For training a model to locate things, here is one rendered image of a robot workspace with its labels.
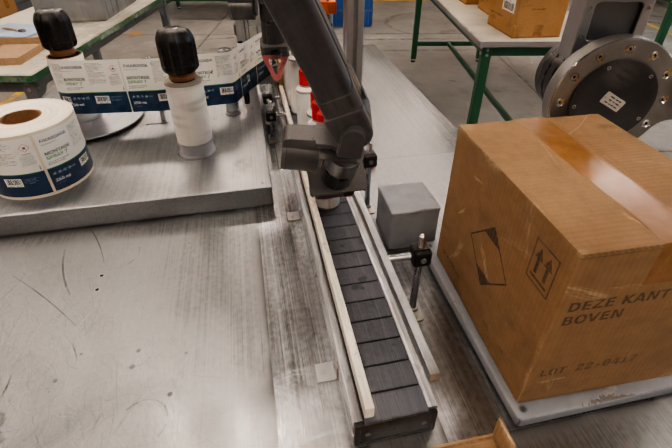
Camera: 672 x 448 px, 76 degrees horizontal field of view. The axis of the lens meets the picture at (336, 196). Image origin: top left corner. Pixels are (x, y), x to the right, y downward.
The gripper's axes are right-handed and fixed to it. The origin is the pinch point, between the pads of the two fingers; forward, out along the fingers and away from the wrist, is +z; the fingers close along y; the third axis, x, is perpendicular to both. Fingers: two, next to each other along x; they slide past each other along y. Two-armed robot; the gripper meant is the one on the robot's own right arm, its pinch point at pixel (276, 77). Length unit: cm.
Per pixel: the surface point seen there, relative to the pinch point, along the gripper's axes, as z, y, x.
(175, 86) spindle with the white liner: -4.5, 15.0, -23.1
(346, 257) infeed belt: 14, 56, 7
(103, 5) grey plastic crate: 11, -177, -87
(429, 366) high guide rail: 7, 85, 10
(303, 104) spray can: 0.8, 17.9, 4.7
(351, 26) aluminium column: -12.2, 1.3, 19.6
